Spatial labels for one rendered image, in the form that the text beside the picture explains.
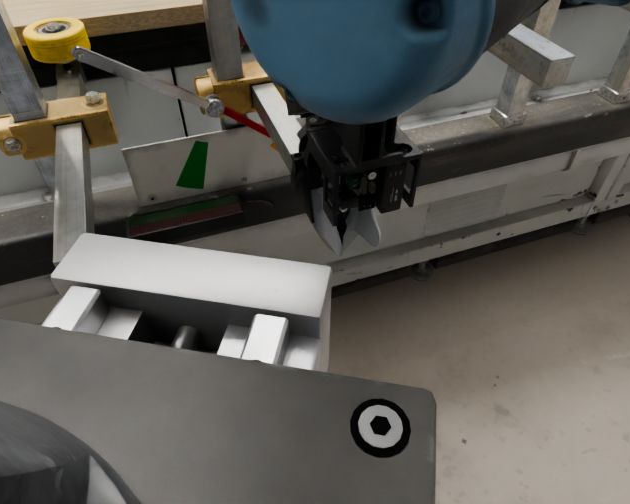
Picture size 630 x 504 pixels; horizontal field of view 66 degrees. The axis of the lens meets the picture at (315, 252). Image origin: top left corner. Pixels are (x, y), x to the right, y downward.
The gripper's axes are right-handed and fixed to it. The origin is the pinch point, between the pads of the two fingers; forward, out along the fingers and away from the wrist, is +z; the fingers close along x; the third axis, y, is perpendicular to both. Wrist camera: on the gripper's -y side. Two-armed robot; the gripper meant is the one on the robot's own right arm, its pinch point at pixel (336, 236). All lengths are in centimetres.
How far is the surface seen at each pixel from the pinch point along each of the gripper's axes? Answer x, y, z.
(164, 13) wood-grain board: -9, -49, -7
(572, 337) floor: 83, -17, 83
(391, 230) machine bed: 40, -54, 59
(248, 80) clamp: -1.7, -27.9, -4.1
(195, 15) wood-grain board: -4.7, -48.8, -5.7
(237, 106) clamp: -3.6, -27.9, -0.7
